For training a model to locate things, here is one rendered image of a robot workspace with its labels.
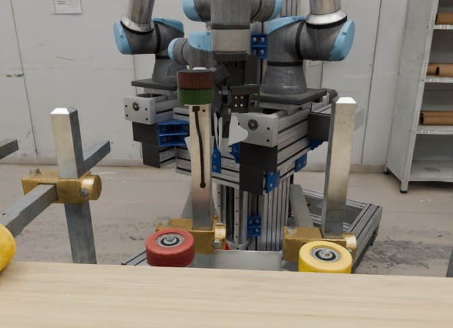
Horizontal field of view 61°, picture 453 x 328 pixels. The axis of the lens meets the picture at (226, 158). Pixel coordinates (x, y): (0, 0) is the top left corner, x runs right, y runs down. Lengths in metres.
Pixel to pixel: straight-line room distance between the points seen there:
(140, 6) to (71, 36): 2.28
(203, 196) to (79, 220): 0.25
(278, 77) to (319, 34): 0.18
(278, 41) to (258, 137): 0.30
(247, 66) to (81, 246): 0.49
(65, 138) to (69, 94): 2.97
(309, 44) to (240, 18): 0.48
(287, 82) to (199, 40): 0.35
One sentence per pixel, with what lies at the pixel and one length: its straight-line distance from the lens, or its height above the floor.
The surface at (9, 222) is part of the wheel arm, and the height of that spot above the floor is 0.96.
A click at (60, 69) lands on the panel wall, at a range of 3.72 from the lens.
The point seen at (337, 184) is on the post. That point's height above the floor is 0.97.
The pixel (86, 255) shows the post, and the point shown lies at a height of 0.80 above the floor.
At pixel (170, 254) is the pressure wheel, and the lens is 0.62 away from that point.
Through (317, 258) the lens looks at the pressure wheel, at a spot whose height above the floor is 0.90.
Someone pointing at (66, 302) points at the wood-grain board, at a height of 0.90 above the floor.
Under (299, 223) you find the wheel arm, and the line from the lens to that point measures 0.83.
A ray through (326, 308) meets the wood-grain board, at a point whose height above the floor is 0.90.
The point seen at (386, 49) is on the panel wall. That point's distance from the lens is 3.47.
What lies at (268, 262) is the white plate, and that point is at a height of 0.78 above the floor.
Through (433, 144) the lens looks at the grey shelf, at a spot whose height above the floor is 0.28.
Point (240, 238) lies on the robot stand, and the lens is 1.67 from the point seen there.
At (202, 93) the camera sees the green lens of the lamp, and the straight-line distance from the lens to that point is 0.61.
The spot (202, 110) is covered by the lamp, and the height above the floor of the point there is 1.11.
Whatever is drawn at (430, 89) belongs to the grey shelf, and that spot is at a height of 0.75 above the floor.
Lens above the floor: 1.24
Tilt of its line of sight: 19 degrees down
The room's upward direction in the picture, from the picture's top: straight up
